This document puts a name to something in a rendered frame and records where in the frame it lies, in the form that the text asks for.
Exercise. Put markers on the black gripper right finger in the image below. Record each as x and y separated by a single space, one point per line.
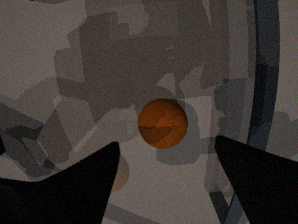
265 184

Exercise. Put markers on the low clear corner walls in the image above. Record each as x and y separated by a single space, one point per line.
237 89

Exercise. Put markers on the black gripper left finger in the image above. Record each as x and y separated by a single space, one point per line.
78 195

